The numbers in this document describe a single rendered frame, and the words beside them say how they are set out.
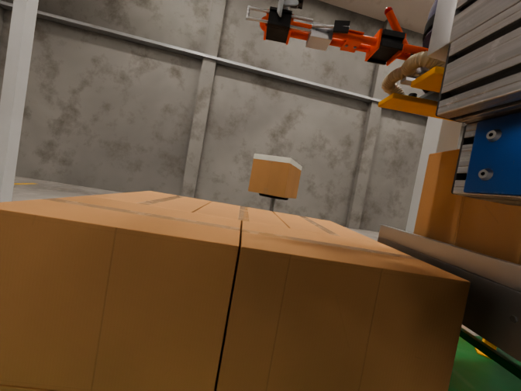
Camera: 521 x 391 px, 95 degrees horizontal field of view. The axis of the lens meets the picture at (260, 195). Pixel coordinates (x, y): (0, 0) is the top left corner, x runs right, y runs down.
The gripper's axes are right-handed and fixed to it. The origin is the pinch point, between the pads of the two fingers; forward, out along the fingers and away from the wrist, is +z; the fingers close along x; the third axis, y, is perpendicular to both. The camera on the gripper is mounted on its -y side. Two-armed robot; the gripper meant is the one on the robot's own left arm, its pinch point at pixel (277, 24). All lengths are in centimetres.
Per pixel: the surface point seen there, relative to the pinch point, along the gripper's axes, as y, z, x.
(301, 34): 8.2, 0.6, 1.6
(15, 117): -246, 25, 169
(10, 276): -48, 80, -24
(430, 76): 44.4, 13.2, -11.2
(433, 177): 72, 36, 17
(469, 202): 72, 44, 0
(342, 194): 236, 36, 561
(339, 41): 20.8, 0.3, 1.8
